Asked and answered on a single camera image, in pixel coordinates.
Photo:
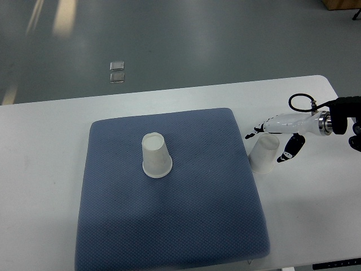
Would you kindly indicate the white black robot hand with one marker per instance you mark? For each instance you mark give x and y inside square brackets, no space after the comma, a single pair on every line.
[297,125]

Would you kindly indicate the white paper cup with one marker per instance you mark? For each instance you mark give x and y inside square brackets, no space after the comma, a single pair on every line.
[262,156]
[157,162]

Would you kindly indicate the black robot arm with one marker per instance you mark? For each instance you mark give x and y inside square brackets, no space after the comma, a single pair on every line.
[341,109]

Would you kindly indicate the black tripod leg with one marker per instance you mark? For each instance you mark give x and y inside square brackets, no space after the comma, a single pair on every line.
[356,14]

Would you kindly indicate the wooden box corner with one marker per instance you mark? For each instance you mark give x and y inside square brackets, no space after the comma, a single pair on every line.
[341,4]

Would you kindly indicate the black table control panel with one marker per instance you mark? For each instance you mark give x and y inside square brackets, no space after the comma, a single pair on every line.
[337,264]

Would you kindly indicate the blue grey fabric cushion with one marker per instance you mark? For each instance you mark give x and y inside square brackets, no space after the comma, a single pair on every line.
[205,211]

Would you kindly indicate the white paper cup on cushion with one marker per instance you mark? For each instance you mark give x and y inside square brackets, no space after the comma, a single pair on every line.
[157,162]

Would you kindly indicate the upper metal floor plate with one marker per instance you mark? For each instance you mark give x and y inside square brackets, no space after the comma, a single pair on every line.
[117,66]

